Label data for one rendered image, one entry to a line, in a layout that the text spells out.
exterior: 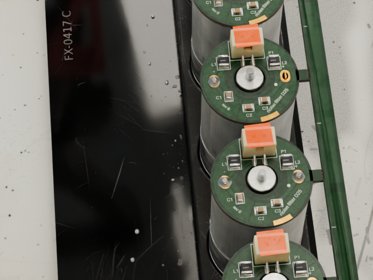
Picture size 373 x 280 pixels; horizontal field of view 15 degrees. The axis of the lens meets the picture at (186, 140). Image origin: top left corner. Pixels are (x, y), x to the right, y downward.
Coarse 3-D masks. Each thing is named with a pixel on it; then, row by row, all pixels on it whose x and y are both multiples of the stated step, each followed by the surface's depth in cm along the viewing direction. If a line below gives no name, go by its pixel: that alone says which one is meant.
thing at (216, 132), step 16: (240, 80) 36; (256, 80) 36; (208, 112) 36; (288, 112) 36; (208, 128) 37; (224, 128) 36; (240, 128) 36; (288, 128) 37; (208, 144) 38; (224, 144) 37; (208, 160) 38
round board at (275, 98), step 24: (216, 48) 36; (264, 48) 36; (216, 72) 36; (264, 72) 36; (216, 96) 36; (240, 96) 36; (264, 96) 36; (288, 96) 36; (240, 120) 35; (264, 120) 35
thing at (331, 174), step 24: (312, 0) 37; (312, 24) 36; (312, 48) 36; (312, 72) 36; (312, 96) 36; (336, 144) 35; (336, 168) 35; (336, 192) 34; (336, 216) 34; (336, 240) 34; (336, 264) 34
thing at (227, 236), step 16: (256, 176) 34; (272, 176) 34; (256, 192) 34; (304, 208) 35; (224, 224) 35; (240, 224) 34; (288, 224) 34; (224, 240) 36; (240, 240) 35; (224, 256) 37
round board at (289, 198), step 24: (240, 144) 35; (288, 144) 35; (216, 168) 35; (240, 168) 35; (288, 168) 35; (216, 192) 34; (240, 192) 34; (288, 192) 34; (240, 216) 34; (264, 216) 34; (288, 216) 34
